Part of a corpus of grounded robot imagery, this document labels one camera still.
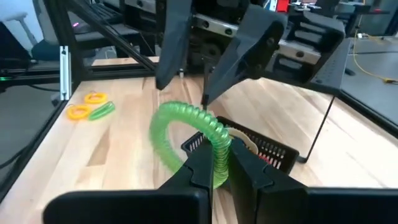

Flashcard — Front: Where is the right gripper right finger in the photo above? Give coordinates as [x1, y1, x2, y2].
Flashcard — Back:
[228, 138, 398, 224]

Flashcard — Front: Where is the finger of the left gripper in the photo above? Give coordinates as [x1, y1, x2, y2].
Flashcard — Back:
[155, 0, 193, 91]
[201, 4, 289, 105]

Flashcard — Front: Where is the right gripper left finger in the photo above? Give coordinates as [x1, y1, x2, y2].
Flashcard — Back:
[43, 139, 215, 224]

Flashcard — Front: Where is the green coil keychain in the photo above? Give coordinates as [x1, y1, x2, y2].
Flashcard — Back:
[88, 101, 116, 121]
[149, 101, 233, 189]

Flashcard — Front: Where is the black perforated metal shelf riser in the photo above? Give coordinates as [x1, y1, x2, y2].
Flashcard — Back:
[261, 37, 354, 164]

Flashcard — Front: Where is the black plastic mesh basket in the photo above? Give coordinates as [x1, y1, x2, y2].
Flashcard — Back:
[180, 116, 300, 175]

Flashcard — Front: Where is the yellow extension cable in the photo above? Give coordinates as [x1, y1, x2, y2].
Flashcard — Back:
[353, 0, 398, 85]

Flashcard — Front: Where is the silver aluminium bracket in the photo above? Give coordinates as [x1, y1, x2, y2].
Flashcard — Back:
[59, 45, 73, 101]

